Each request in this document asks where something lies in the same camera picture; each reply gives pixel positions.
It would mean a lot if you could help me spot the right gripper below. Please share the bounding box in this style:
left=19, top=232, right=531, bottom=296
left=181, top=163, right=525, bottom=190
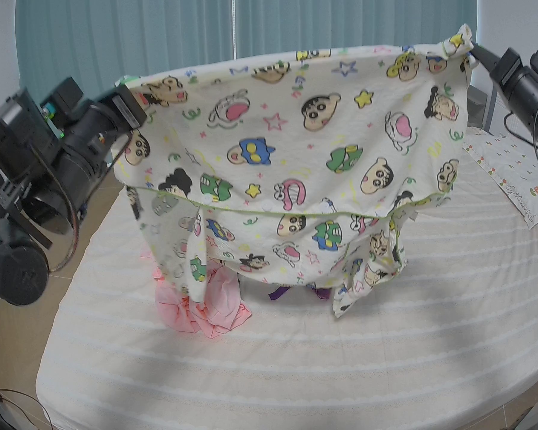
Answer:
left=470, top=41, right=538, bottom=124

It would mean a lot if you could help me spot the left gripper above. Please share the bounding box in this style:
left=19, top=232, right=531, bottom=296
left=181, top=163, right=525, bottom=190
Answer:
left=59, top=84, right=148, bottom=176

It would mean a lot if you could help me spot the white printed pyjama top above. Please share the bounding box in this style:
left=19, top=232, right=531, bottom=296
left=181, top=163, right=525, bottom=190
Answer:
left=112, top=24, right=475, bottom=319

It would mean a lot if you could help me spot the bed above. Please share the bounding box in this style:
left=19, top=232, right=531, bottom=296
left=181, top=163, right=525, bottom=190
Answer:
left=35, top=43, right=538, bottom=430

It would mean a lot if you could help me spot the grey bedside table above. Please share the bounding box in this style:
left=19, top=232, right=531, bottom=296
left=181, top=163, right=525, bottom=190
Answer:
left=467, top=85, right=496, bottom=130

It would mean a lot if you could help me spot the blue-green curtain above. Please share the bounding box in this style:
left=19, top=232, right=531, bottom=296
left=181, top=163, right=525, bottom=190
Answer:
left=233, top=0, right=478, bottom=62
left=16, top=0, right=236, bottom=90

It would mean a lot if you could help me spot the white printed pillow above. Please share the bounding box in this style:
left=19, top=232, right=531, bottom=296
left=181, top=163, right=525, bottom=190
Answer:
left=463, top=129, right=538, bottom=232

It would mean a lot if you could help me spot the pink garment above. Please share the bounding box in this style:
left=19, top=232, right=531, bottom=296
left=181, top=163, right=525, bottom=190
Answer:
left=139, top=247, right=253, bottom=340

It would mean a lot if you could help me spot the purple satin garment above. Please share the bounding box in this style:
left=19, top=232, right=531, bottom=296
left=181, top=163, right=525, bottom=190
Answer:
left=267, top=285, right=333, bottom=304

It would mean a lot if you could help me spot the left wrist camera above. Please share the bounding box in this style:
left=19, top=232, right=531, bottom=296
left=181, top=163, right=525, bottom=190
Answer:
left=39, top=77, right=87, bottom=129

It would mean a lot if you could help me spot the black cable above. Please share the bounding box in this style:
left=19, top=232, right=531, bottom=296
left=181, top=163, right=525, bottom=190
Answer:
left=503, top=106, right=538, bottom=173

